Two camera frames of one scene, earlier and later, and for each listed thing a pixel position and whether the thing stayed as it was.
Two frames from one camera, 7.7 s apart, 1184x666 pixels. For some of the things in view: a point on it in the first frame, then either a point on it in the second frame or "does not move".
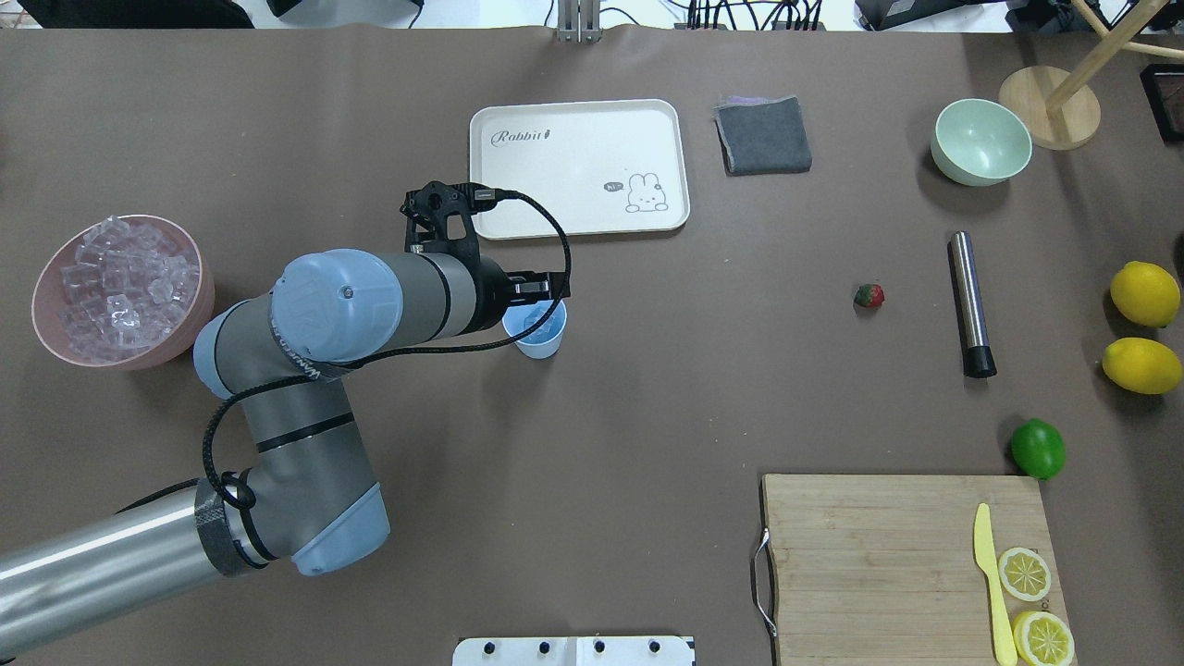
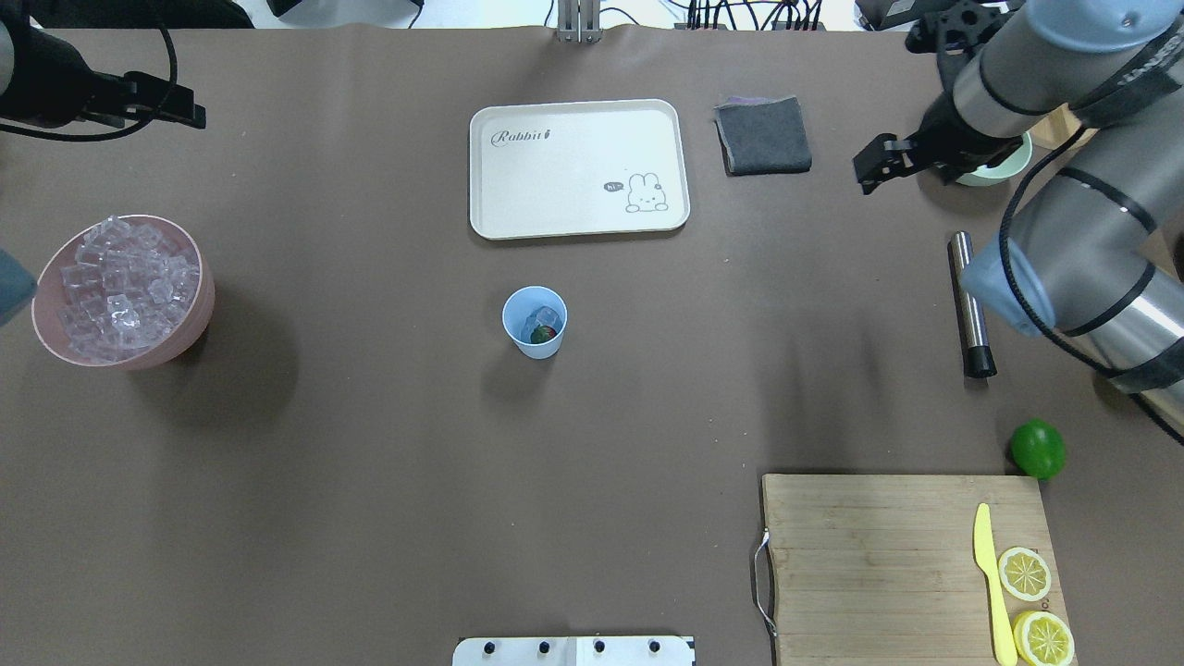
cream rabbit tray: x=606 y=166 does not move
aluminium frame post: x=579 y=21 does not move
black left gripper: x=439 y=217 → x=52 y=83
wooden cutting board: x=883 y=570 does not move
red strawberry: x=869 y=295 → x=542 y=333
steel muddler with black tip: x=978 y=360 does not move
